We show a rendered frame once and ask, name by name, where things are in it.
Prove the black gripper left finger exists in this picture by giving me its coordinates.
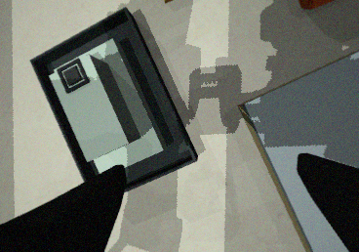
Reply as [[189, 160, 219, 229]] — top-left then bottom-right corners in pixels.
[[0, 165, 127, 252]]

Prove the black rectangular tray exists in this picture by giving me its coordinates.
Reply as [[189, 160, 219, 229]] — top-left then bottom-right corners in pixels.
[[30, 7, 198, 193]]

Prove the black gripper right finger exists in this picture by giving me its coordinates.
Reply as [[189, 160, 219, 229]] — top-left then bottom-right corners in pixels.
[[298, 153, 359, 252]]

